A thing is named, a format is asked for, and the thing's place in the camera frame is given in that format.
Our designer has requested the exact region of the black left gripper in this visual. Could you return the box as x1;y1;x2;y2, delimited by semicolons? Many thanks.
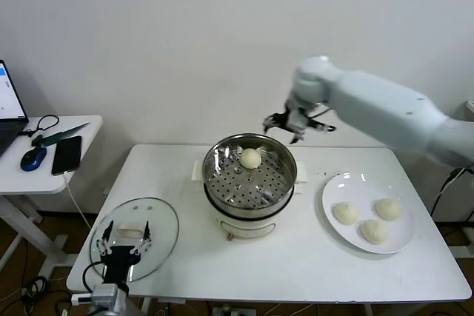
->
96;221;153;283

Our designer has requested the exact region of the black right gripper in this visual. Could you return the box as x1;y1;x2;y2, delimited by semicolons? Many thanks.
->
263;107;310;144

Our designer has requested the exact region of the white steamed baozi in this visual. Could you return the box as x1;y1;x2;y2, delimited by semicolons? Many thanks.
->
238;147;263;170
373;198;404;222
359;218;389;246
332;201;361;226

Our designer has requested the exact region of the round glass pot lid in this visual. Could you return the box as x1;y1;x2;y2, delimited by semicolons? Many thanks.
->
88;197;180;282

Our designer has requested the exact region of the stainless steel steamer basket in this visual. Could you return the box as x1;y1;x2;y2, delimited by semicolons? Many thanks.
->
190;132;308;221

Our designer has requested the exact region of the white round plate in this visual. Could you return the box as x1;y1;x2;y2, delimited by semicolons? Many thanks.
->
320;172;415;255

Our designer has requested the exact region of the white electric cooker base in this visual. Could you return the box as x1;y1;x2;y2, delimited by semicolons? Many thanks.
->
202;178;305;242

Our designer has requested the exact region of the black smartphone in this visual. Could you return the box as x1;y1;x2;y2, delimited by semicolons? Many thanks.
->
50;135;82;177

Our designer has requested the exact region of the white side table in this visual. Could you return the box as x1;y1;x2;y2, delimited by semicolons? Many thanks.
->
0;115;103;280

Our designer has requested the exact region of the blue computer mouse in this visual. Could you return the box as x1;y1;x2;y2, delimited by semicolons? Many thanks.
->
19;147;47;173

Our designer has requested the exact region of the white floor power strip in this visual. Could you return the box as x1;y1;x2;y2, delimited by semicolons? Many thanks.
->
211;304;257;316

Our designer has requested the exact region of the black laptop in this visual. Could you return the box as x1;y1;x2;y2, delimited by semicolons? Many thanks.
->
0;59;30;158

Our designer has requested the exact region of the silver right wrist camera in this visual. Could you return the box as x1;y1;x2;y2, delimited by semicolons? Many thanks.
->
305;110;337;134

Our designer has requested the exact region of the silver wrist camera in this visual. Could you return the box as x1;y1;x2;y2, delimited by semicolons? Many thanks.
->
71;283;129;308
305;110;337;134

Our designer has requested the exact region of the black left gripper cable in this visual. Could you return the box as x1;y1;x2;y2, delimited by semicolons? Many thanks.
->
81;262;108;291

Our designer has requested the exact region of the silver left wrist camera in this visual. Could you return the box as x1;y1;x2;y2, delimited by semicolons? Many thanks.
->
71;283;129;308

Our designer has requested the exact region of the white charging cable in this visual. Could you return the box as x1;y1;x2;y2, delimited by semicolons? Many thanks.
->
62;171;92;230

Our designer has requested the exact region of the black floor cable bundle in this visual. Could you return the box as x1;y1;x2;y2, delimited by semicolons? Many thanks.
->
20;275;75;316

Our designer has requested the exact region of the green handled knife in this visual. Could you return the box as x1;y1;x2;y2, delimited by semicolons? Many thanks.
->
31;122;91;148

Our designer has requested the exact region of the black cable with plug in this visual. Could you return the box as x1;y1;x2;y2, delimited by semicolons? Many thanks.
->
431;167;474;217

